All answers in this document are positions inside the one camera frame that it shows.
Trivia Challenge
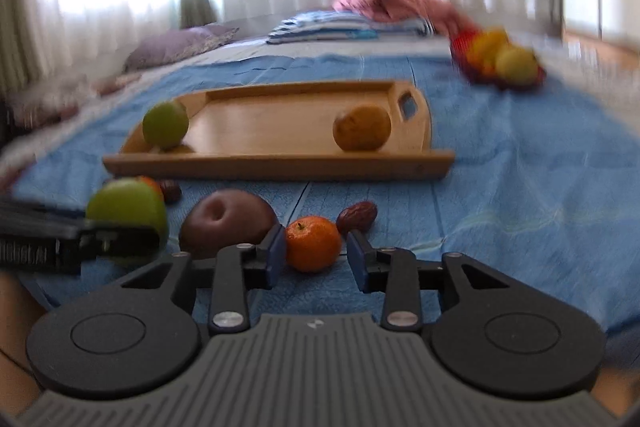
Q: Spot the green apple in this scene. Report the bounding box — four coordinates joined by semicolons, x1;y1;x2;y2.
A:
86;178;169;252
142;101;190;150

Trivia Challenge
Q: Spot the dark purple plum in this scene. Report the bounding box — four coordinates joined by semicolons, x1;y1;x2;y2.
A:
179;188;279;259

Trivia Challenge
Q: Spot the red jujube date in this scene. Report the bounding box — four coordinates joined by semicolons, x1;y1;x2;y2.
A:
335;200;378;237
158;180;182;206

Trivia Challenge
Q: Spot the large orange fruit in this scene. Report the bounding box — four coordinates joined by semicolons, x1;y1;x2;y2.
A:
333;104;392;152

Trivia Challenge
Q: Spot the pile of clothes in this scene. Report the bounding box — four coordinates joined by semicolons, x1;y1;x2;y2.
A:
8;72;141;130

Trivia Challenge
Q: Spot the wooden serving tray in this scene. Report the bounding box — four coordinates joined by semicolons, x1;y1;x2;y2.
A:
103;80;454;181

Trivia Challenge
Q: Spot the purple pillow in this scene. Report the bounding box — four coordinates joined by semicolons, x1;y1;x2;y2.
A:
124;24;239;72

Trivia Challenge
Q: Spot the small orange in bowl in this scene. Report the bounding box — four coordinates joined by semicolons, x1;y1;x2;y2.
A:
480;61;496;79

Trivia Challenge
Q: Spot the yellow mango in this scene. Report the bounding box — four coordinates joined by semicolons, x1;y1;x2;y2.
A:
496;44;539;86

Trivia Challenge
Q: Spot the red fruit bowl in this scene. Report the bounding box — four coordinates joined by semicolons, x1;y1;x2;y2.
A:
450;27;546;91

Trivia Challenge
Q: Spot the yellow starfruit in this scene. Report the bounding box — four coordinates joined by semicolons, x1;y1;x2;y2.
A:
465;27;510;67

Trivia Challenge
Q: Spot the blue striped pillow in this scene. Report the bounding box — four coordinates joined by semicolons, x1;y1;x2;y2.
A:
267;11;435;44

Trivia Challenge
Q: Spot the pink crumpled blanket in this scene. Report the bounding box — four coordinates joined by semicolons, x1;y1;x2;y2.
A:
332;0;478;37

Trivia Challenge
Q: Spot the white bed sheet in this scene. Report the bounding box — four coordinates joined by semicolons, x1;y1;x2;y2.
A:
1;31;639;185

